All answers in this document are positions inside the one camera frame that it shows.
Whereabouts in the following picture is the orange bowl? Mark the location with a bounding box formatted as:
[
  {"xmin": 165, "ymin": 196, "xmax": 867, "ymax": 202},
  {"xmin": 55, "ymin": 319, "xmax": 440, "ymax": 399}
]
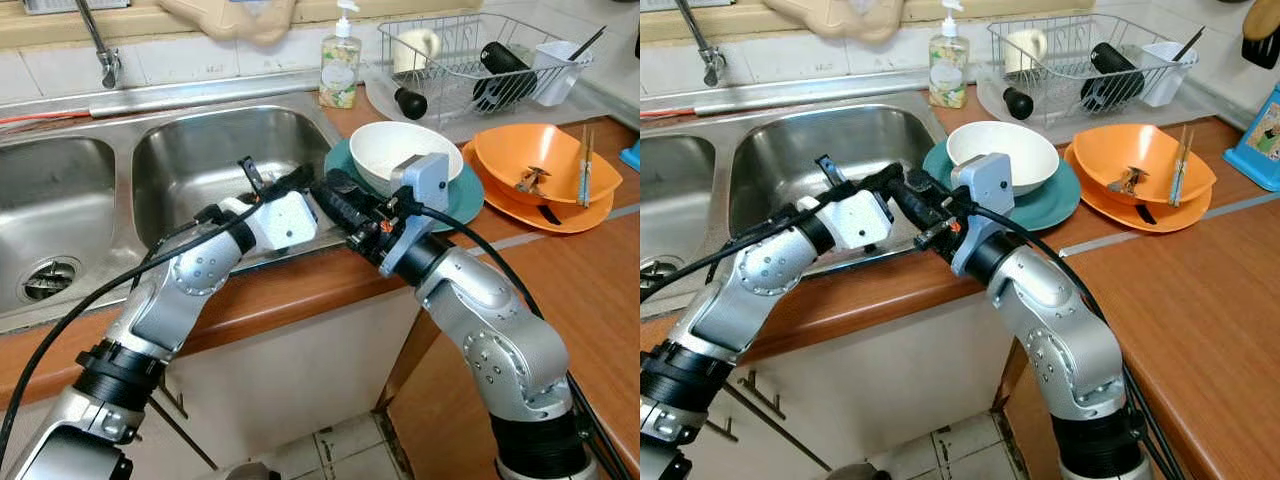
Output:
[
  {"xmin": 1073, "ymin": 123, "xmax": 1219, "ymax": 206},
  {"xmin": 473, "ymin": 123, "xmax": 623, "ymax": 206}
]

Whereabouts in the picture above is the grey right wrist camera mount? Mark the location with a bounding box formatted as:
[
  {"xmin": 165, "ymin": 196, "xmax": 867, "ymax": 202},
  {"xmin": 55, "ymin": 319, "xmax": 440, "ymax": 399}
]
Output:
[
  {"xmin": 948, "ymin": 152, "xmax": 1016, "ymax": 279},
  {"xmin": 378, "ymin": 152, "xmax": 453, "ymax": 279}
]

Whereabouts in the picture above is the black bottle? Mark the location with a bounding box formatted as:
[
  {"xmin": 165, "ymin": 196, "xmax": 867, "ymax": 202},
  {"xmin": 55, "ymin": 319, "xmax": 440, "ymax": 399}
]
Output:
[
  {"xmin": 1080, "ymin": 42, "xmax": 1146, "ymax": 113},
  {"xmin": 473, "ymin": 42, "xmax": 538, "ymax": 113}
]

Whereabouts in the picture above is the teal plate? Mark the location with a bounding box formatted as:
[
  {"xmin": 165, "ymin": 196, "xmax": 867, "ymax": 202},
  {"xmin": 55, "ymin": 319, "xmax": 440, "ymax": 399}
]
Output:
[
  {"xmin": 922, "ymin": 135, "xmax": 1083, "ymax": 233},
  {"xmin": 324, "ymin": 135, "xmax": 486, "ymax": 233}
]

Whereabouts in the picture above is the stainless steel double sink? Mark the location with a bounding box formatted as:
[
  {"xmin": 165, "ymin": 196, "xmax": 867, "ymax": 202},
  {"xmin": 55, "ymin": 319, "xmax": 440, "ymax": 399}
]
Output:
[
  {"xmin": 640, "ymin": 68, "xmax": 946, "ymax": 321},
  {"xmin": 0, "ymin": 70, "xmax": 346, "ymax": 336}
]

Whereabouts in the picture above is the metal sink drain strainer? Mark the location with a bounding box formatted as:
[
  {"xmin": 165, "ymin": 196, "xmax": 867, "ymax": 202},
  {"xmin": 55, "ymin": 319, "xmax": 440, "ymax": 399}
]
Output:
[
  {"xmin": 640, "ymin": 255, "xmax": 686, "ymax": 291},
  {"xmin": 18, "ymin": 258, "xmax": 83, "ymax": 303}
]

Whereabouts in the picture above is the black utensil handle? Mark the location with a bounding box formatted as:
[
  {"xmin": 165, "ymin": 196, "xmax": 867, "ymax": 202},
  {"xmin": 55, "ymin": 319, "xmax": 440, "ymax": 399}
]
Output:
[
  {"xmin": 1172, "ymin": 25, "xmax": 1208, "ymax": 63},
  {"xmin": 568, "ymin": 25, "xmax": 608, "ymax": 63}
]

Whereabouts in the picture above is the orange plate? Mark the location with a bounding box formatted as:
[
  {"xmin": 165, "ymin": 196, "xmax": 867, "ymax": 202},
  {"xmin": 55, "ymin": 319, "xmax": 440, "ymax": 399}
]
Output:
[
  {"xmin": 462, "ymin": 140, "xmax": 616, "ymax": 235},
  {"xmin": 1063, "ymin": 140, "xmax": 1213, "ymax": 235}
]

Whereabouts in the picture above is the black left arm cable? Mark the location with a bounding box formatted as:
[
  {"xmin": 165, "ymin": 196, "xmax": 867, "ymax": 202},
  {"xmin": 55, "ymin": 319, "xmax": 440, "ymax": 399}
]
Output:
[
  {"xmin": 640, "ymin": 195, "xmax": 836, "ymax": 303},
  {"xmin": 0, "ymin": 195, "xmax": 263, "ymax": 461}
]

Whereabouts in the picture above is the black slotted spatula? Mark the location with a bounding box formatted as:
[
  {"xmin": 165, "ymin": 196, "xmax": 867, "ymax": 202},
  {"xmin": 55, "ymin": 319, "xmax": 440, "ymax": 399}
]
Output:
[{"xmin": 1240, "ymin": 0, "xmax": 1280, "ymax": 69}]

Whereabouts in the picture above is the white utensil cup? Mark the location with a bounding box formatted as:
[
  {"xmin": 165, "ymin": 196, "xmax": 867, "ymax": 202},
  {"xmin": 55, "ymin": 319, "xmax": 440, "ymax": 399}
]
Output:
[
  {"xmin": 1140, "ymin": 42, "xmax": 1196, "ymax": 106},
  {"xmin": 532, "ymin": 42, "xmax": 581, "ymax": 106}
]

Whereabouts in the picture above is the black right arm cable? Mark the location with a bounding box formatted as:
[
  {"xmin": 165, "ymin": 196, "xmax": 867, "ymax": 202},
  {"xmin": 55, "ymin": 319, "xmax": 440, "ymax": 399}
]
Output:
[
  {"xmin": 970, "ymin": 203, "xmax": 1191, "ymax": 480},
  {"xmin": 410, "ymin": 203, "xmax": 631, "ymax": 480}
]

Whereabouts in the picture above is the grey tape strip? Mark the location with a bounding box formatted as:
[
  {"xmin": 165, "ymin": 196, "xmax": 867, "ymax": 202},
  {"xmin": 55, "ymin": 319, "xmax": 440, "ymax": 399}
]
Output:
[
  {"xmin": 1058, "ymin": 190, "xmax": 1280, "ymax": 259},
  {"xmin": 480, "ymin": 205, "xmax": 641, "ymax": 256}
]

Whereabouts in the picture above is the beige cloth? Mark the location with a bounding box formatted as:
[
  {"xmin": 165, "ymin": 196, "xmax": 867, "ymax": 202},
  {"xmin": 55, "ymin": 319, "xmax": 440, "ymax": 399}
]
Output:
[
  {"xmin": 765, "ymin": 0, "xmax": 906, "ymax": 46},
  {"xmin": 155, "ymin": 0, "xmax": 301, "ymax": 46}
]

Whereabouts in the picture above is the floral soap dispenser bottle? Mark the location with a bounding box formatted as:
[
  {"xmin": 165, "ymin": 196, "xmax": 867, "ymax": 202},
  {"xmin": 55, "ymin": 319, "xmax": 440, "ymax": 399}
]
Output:
[
  {"xmin": 928, "ymin": 0, "xmax": 971, "ymax": 109},
  {"xmin": 320, "ymin": 0, "xmax": 363, "ymax": 109}
]

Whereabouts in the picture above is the clear dish rack tray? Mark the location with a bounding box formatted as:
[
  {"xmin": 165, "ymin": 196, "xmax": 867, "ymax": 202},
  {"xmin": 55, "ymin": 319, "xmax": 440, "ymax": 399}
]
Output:
[
  {"xmin": 975, "ymin": 60, "xmax": 1211, "ymax": 131},
  {"xmin": 362, "ymin": 60, "xmax": 601, "ymax": 131}
]

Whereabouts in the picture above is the wire dish rack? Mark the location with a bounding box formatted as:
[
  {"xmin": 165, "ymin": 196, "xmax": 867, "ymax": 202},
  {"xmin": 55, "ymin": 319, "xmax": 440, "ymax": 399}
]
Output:
[
  {"xmin": 987, "ymin": 10, "xmax": 1199, "ymax": 113},
  {"xmin": 378, "ymin": 12, "xmax": 593, "ymax": 113}
]

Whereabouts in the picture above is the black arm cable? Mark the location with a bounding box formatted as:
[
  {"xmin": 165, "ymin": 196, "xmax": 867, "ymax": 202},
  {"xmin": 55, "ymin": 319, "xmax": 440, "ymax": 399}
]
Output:
[
  {"xmin": 0, "ymin": 195, "xmax": 263, "ymax": 461},
  {"xmin": 410, "ymin": 203, "xmax": 631, "ymax": 480},
  {"xmin": 970, "ymin": 203, "xmax": 1191, "ymax": 480},
  {"xmin": 640, "ymin": 195, "xmax": 836, "ymax": 303}
]

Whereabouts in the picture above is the white base cabinet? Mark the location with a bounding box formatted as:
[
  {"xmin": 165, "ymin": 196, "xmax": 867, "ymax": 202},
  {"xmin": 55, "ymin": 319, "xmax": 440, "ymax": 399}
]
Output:
[
  {"xmin": 700, "ymin": 290, "xmax": 1021, "ymax": 480},
  {"xmin": 130, "ymin": 285, "xmax": 421, "ymax": 480}
]

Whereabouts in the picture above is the white ribbed bowl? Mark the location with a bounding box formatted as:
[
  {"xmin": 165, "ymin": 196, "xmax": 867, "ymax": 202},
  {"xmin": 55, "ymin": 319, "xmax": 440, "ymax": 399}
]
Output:
[
  {"xmin": 348, "ymin": 121, "xmax": 464, "ymax": 196},
  {"xmin": 946, "ymin": 121, "xmax": 1061, "ymax": 196}
]

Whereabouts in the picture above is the brown utensil with black handle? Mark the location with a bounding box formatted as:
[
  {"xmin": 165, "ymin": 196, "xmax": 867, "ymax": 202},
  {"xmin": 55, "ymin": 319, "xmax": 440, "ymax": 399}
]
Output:
[
  {"xmin": 1108, "ymin": 165, "xmax": 1159, "ymax": 226},
  {"xmin": 512, "ymin": 165, "xmax": 563, "ymax": 226}
]

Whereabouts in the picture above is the cream mug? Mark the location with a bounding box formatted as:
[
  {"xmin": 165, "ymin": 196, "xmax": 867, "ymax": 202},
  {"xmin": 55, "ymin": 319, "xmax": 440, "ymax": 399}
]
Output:
[
  {"xmin": 392, "ymin": 28, "xmax": 441, "ymax": 75},
  {"xmin": 1003, "ymin": 28, "xmax": 1049, "ymax": 73}
]

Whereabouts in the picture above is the chrome faucet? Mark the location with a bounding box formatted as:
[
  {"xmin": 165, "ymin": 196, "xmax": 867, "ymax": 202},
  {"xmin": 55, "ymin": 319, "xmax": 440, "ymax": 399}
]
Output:
[
  {"xmin": 675, "ymin": 0, "xmax": 729, "ymax": 89},
  {"xmin": 75, "ymin": 0, "xmax": 123, "ymax": 89}
]

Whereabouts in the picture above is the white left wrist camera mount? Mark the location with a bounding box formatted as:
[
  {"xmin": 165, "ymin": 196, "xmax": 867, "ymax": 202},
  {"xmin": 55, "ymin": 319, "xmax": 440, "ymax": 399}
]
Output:
[
  {"xmin": 825, "ymin": 190, "xmax": 894, "ymax": 251},
  {"xmin": 250, "ymin": 190, "xmax": 321, "ymax": 253}
]

